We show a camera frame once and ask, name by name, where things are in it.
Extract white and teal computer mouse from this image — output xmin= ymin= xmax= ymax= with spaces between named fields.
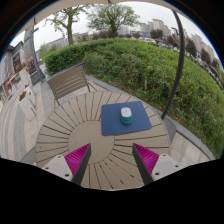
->
xmin=119 ymin=106 xmax=134 ymax=125

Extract round leafy green tree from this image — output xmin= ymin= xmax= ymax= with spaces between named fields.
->
xmin=87 ymin=3 xmax=141 ymax=38

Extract dark curved parasol pole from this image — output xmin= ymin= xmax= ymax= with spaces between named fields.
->
xmin=160 ymin=9 xmax=186 ymax=121

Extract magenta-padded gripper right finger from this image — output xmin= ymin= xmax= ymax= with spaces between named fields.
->
xmin=131 ymin=143 xmax=184 ymax=186

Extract distant grey apartment buildings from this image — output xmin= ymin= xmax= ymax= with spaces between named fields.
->
xmin=139 ymin=18 xmax=218 ymax=64

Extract sparse-leaved tree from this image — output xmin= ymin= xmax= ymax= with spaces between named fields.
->
xmin=44 ymin=4 xmax=91 ymax=46

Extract blue rectangular mouse pad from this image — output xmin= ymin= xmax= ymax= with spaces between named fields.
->
xmin=100 ymin=100 xmax=153 ymax=137

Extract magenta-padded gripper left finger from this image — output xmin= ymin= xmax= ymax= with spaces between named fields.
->
xmin=42 ymin=143 xmax=92 ymax=186

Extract tall grey sign pillar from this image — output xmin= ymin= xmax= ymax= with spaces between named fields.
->
xmin=23 ymin=27 xmax=46 ymax=86

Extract tall white planter with flowers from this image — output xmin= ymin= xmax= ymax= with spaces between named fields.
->
xmin=14 ymin=63 xmax=28 ymax=88

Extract green trimmed hedge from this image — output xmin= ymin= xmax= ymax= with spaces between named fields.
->
xmin=43 ymin=37 xmax=224 ymax=158

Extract brown slatted outdoor chair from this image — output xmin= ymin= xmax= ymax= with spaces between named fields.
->
xmin=46 ymin=64 xmax=98 ymax=106

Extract beige parasol canopy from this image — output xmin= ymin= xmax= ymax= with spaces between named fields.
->
xmin=23 ymin=0 xmax=188 ymax=31

